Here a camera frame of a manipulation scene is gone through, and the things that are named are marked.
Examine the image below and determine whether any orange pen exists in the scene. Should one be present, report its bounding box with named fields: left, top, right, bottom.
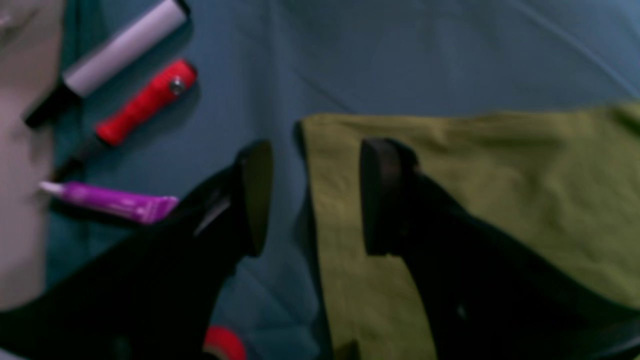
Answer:
left=49, top=59, right=198, bottom=182

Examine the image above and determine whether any olive green t-shirt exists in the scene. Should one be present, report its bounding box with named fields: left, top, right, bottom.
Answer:
left=300, top=101, right=639, bottom=360

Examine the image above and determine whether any blue table cloth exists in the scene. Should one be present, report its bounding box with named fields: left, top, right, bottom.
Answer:
left=54, top=0, right=639, bottom=360

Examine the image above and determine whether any purple tube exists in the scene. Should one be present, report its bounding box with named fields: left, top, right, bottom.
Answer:
left=38, top=181, right=179, bottom=224

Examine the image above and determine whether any orange tape roll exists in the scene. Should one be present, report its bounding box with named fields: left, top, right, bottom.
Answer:
left=202, top=325, right=248, bottom=360

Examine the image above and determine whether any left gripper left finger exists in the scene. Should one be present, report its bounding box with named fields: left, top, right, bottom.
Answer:
left=0, top=140, right=274, bottom=360

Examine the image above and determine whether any white black marker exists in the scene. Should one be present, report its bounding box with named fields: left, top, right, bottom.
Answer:
left=23, top=0, right=191, bottom=129

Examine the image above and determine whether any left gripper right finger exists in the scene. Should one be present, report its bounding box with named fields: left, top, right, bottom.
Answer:
left=359, top=137, right=640, bottom=360

